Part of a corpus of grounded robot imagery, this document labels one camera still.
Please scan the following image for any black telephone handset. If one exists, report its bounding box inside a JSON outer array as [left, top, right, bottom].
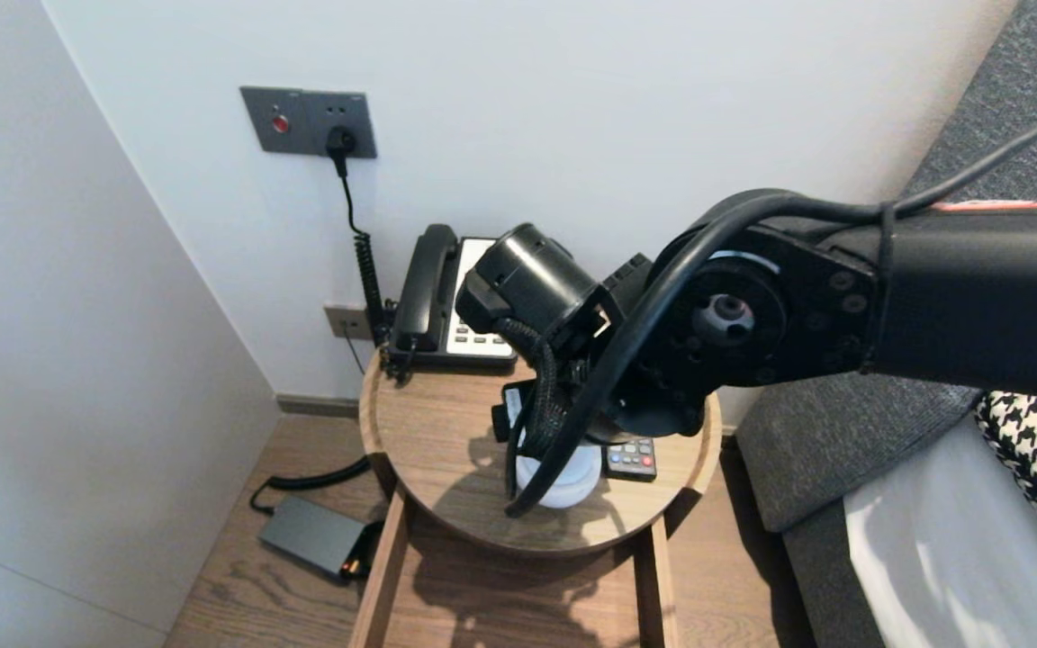
[[390, 225, 460, 354]]

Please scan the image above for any black braided cable sleeve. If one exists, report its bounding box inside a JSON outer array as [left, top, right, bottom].
[[493, 317, 571, 460]]

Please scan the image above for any grey power adapter box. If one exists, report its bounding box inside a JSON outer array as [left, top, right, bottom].
[[257, 496, 368, 579]]

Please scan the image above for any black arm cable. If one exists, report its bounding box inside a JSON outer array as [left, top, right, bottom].
[[505, 101, 1037, 518]]

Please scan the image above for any round wooden side table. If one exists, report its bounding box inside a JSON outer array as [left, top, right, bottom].
[[347, 486, 683, 648], [359, 274, 722, 559]]

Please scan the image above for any white round puck speaker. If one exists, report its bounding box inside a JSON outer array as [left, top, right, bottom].
[[515, 430, 604, 510]]

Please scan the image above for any black white desk telephone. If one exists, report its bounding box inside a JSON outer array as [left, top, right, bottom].
[[390, 236, 522, 368]]

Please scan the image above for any thick black floor cable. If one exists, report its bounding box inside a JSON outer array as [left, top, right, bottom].
[[250, 454, 377, 517]]

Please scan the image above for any black plug with coiled cable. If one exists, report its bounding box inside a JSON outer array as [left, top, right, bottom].
[[325, 127, 391, 347]]

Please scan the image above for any white cable label tag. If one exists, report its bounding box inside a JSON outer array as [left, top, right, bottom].
[[493, 380, 537, 444]]

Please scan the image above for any grey wall socket panel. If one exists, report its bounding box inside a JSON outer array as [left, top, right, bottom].
[[240, 87, 377, 160]]

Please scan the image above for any grey fabric bed frame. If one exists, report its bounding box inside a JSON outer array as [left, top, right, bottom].
[[781, 499, 888, 648]]

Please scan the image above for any black TV remote control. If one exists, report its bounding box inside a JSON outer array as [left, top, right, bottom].
[[604, 436, 659, 482]]

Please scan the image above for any curly black handset cord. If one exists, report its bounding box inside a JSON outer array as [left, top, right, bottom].
[[378, 337, 417, 386]]

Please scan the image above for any small grey wall outlet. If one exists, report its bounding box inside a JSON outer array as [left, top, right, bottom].
[[324, 306, 375, 344]]

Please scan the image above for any small red bordered sticker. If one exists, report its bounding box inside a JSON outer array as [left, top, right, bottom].
[[933, 195, 1037, 214]]

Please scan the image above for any grey fabric headboard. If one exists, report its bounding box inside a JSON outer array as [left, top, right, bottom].
[[735, 0, 1037, 534]]

